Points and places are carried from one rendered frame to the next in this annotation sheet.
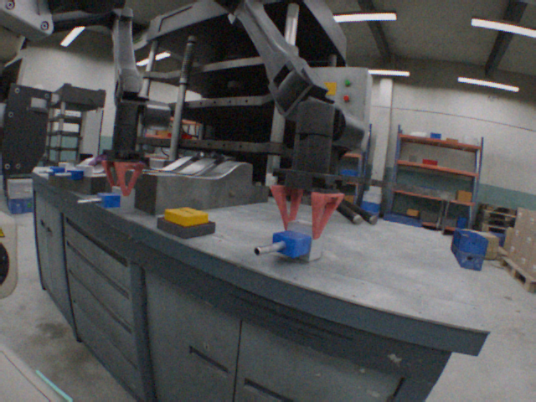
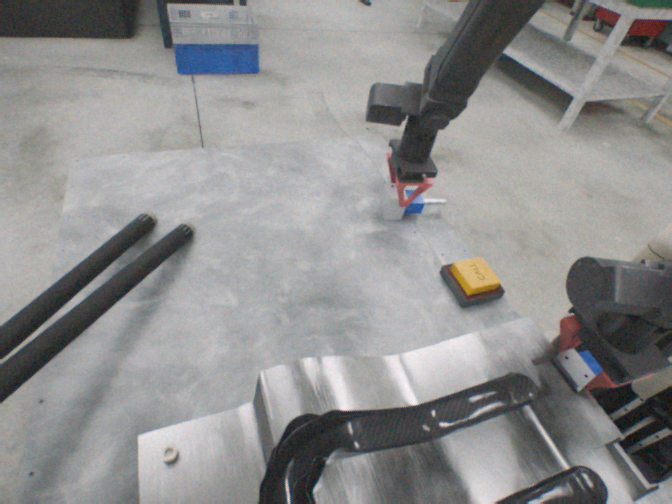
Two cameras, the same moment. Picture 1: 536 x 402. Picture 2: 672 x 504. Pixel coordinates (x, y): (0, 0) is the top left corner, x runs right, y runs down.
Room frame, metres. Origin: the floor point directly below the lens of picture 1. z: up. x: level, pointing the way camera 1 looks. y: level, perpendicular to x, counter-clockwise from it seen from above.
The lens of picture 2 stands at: (1.00, 0.21, 1.30)
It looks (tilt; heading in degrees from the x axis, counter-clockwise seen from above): 46 degrees down; 214
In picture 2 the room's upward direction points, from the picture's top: 10 degrees clockwise
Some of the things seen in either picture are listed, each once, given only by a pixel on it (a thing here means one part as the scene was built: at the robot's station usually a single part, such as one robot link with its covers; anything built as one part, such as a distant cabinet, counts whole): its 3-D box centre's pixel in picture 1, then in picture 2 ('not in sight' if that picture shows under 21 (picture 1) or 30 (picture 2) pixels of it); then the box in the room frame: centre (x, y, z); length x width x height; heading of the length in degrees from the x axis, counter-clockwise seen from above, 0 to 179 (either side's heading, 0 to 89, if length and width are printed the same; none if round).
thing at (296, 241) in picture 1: (286, 244); (415, 201); (0.39, -0.04, 0.83); 0.13 x 0.05 x 0.05; 140
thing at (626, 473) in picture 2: not in sight; (617, 471); (0.67, 0.40, 0.87); 0.05 x 0.05 x 0.04; 61
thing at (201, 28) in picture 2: not in sight; (213, 24); (-0.89, -2.49, 0.28); 0.61 x 0.41 x 0.15; 149
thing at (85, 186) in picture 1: (117, 171); not in sight; (0.94, 0.59, 0.86); 0.50 x 0.26 x 0.11; 168
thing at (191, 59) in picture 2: not in sight; (215, 49); (-0.89, -2.50, 0.11); 0.61 x 0.41 x 0.22; 149
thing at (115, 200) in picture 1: (105, 200); (590, 368); (0.51, 0.35, 0.83); 0.13 x 0.05 x 0.05; 149
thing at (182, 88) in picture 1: (177, 129); not in sight; (1.68, 0.64, 1.10); 0.05 x 0.05 x 1.30
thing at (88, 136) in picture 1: (72, 141); not in sight; (4.31, 3.93, 1.03); 1.54 x 0.94 x 2.06; 59
